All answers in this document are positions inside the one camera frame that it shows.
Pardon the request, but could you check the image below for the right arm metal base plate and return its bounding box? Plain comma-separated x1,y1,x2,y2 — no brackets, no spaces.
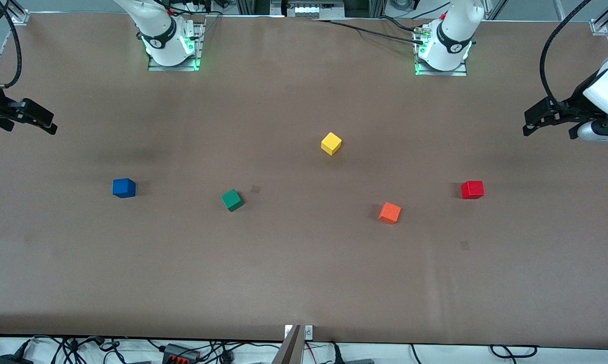
147,23,203,72

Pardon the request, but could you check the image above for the blue cube block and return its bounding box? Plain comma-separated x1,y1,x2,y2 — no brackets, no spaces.
112,178,136,199

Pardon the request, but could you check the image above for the grey slanted post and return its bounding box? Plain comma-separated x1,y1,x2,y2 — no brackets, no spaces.
271,325,304,364

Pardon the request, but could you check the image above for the brown table cover sheet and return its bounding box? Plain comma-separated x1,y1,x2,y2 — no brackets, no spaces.
0,13,608,349

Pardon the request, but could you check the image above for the black looped floor cable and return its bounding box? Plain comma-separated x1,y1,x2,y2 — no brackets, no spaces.
490,345,538,359

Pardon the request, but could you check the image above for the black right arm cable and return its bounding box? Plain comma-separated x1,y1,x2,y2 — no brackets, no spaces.
0,0,23,89

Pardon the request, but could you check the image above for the orange cube block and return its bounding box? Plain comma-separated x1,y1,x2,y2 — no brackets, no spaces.
378,202,402,224

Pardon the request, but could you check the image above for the red cube block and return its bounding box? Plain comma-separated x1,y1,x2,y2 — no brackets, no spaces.
460,180,485,200

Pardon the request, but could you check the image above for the black orange power strip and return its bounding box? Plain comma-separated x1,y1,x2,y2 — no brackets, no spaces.
162,343,201,364

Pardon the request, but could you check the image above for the grey electronics box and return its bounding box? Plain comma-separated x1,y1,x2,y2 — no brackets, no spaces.
286,0,346,20

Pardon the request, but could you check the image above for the green cube block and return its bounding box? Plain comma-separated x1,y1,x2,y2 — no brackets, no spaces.
220,189,245,212

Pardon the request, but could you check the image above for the yellow cube block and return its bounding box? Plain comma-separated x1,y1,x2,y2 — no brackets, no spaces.
320,132,343,156

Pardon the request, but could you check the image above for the short black table cable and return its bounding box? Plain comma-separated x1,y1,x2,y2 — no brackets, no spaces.
377,15,426,34

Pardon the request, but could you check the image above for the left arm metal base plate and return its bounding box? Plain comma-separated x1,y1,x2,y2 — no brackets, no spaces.
414,30,469,77

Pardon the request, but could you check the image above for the long black table cable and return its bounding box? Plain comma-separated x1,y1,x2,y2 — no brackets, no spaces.
329,20,426,45

